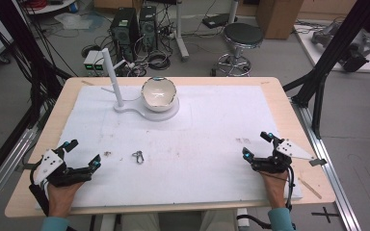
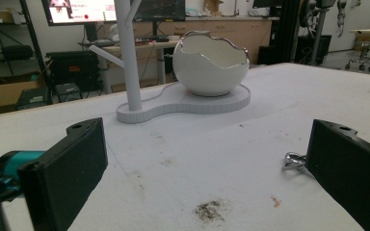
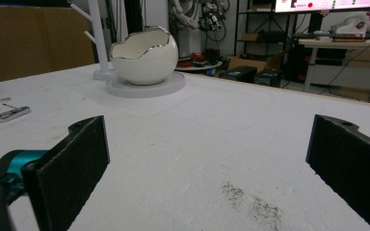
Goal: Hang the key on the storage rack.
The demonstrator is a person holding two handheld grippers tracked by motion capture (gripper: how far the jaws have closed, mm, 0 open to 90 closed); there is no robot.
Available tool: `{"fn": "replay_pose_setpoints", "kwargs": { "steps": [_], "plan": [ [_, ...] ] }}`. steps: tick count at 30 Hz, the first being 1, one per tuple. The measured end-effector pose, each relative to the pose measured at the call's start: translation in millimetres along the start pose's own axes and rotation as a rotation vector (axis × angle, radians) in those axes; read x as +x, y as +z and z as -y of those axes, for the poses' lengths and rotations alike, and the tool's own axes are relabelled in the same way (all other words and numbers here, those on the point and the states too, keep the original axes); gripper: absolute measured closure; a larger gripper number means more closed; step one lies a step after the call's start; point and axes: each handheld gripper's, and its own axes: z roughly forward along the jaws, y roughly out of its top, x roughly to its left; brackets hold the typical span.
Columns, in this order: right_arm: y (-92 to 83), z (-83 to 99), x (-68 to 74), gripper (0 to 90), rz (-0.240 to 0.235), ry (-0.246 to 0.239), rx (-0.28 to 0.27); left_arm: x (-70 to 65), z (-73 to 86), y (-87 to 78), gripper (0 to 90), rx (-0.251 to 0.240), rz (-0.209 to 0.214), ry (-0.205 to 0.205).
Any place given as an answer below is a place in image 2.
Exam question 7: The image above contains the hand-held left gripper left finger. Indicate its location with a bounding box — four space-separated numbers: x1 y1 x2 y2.
17 117 109 231

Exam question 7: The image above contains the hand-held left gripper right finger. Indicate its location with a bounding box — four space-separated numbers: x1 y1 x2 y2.
304 118 370 231

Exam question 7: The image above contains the brown cardboard box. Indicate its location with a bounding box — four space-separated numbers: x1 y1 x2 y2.
0 79 43 111

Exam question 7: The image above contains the black equipment case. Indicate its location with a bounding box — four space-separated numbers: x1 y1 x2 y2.
45 50 101 94

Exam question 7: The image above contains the white tree-shaped jewelry stand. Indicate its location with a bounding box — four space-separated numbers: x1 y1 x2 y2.
88 0 251 125

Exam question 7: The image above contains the black metal shelf rack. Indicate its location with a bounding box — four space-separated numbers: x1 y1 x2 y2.
0 0 50 109

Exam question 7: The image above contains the grey metal stand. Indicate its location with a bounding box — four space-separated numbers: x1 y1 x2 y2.
308 0 331 66

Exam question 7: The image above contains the white felt table cover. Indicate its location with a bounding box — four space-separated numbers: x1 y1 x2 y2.
0 62 370 231

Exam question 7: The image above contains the wooden desk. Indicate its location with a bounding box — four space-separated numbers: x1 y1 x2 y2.
100 38 181 94

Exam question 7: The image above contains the lit computer monitor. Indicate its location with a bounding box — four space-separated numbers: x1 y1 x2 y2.
41 0 119 27

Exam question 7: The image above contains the white eggshell-shaped bowl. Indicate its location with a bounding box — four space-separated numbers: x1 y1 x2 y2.
172 30 251 97

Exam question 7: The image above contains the beige wooden cabinet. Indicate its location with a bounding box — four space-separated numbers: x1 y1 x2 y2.
131 15 273 65

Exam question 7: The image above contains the dark computer monitor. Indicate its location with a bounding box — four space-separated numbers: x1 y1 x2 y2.
131 0 187 23

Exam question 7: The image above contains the black metal post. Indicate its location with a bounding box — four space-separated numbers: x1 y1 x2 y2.
269 0 301 64

